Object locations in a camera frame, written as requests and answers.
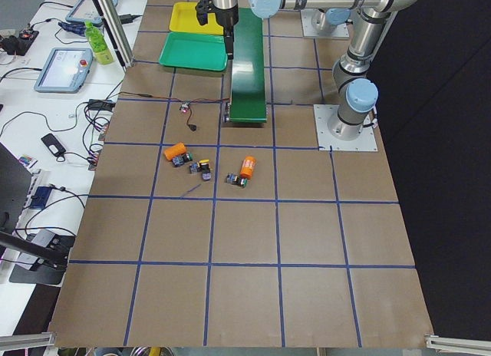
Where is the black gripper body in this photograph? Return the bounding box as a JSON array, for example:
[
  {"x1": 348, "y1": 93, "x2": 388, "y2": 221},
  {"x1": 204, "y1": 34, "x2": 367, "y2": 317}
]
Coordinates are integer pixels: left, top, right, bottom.
[{"x1": 212, "y1": 0, "x2": 239, "y2": 28}]

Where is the plain orange cylinder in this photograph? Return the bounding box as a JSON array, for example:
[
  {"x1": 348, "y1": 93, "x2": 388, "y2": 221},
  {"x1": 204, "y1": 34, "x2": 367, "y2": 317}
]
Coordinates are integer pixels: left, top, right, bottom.
[{"x1": 163, "y1": 142, "x2": 187, "y2": 161}]

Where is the orange cylinder with 4680 label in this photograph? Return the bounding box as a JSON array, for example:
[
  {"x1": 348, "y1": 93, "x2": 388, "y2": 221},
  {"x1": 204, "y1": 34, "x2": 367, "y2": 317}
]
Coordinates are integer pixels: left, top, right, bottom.
[{"x1": 239, "y1": 156, "x2": 256, "y2": 180}]

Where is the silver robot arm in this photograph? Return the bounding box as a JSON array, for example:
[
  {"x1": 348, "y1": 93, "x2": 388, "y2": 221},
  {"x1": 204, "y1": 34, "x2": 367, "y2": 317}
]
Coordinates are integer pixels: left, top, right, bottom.
[{"x1": 248, "y1": 0, "x2": 418, "y2": 140}]

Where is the green plastic tray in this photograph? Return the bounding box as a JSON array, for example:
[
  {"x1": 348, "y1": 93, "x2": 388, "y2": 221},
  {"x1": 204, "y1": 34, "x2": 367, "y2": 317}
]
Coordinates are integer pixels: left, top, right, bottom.
[{"x1": 159, "y1": 32, "x2": 228, "y2": 71}]

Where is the yellow plastic tray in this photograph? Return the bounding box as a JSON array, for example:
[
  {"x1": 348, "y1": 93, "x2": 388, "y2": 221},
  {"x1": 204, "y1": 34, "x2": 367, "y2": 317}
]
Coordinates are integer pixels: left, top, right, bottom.
[{"x1": 169, "y1": 2, "x2": 223, "y2": 35}]

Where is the green conveyor belt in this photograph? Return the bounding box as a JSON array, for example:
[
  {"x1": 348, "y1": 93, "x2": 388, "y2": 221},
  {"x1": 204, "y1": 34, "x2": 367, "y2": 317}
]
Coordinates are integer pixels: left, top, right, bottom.
[{"x1": 224, "y1": 8, "x2": 267, "y2": 124}]

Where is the green tea bottle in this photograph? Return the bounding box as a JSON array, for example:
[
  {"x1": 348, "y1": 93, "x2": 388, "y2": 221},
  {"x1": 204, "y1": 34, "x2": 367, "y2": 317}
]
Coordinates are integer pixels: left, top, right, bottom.
[{"x1": 84, "y1": 21, "x2": 114, "y2": 65}]

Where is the far teach pendant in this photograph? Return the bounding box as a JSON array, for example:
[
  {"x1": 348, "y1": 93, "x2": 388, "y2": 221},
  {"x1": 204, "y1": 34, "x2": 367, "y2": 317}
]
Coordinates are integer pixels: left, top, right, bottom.
[{"x1": 65, "y1": 0, "x2": 103, "y2": 27}]

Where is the teach pendant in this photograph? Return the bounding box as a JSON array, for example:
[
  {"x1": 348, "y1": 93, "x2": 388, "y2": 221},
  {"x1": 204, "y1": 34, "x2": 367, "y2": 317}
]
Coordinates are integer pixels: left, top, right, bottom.
[
  {"x1": 34, "y1": 48, "x2": 93, "y2": 94},
  {"x1": 65, "y1": 0, "x2": 103, "y2": 27}
]

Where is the black power adapter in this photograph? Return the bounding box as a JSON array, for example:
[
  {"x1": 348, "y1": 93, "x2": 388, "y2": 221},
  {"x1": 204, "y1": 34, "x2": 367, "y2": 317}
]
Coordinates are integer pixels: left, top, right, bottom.
[{"x1": 87, "y1": 99, "x2": 115, "y2": 111}]

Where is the near teach pendant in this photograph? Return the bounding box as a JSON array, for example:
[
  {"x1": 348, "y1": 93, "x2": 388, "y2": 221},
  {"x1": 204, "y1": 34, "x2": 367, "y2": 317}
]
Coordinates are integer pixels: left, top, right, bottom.
[{"x1": 34, "y1": 48, "x2": 93, "y2": 94}]

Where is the black car key fob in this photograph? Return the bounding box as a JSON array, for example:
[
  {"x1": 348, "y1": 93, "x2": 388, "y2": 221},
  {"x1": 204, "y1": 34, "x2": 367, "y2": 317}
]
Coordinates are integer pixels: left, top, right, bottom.
[{"x1": 41, "y1": 133, "x2": 67, "y2": 157}]

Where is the black monitor stand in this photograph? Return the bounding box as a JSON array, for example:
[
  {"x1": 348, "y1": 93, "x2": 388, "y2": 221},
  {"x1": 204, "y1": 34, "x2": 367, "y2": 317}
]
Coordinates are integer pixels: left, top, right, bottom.
[{"x1": 1, "y1": 146, "x2": 74, "y2": 285}]

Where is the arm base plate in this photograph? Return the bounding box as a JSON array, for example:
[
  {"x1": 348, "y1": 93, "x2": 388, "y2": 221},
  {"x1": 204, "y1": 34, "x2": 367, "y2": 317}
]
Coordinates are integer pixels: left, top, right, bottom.
[
  {"x1": 314, "y1": 104, "x2": 377, "y2": 152},
  {"x1": 301, "y1": 8, "x2": 351, "y2": 40}
]

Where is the aluminium frame post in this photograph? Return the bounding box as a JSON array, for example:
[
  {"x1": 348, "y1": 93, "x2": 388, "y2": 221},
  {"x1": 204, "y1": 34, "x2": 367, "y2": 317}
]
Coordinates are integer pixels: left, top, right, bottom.
[{"x1": 92, "y1": 0, "x2": 134, "y2": 68}]

